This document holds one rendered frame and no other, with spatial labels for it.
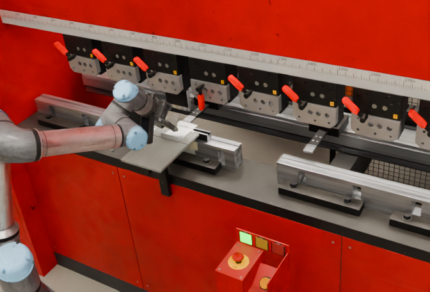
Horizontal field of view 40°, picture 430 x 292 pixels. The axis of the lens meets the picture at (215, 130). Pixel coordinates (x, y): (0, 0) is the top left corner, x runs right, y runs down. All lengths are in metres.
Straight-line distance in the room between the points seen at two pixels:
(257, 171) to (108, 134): 0.68
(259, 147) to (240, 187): 1.76
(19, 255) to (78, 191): 0.90
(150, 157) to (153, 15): 0.51
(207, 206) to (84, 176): 0.64
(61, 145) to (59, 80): 1.25
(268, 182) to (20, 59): 1.27
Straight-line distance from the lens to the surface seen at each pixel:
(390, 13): 1.72
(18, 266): 1.90
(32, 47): 2.85
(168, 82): 2.20
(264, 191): 2.17
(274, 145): 3.95
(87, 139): 1.80
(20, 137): 1.73
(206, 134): 2.27
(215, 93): 2.10
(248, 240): 2.08
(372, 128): 1.89
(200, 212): 2.33
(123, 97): 1.95
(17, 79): 2.81
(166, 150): 2.21
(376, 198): 2.07
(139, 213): 2.57
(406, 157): 2.26
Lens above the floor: 2.23
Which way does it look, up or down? 33 degrees down
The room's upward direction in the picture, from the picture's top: 6 degrees counter-clockwise
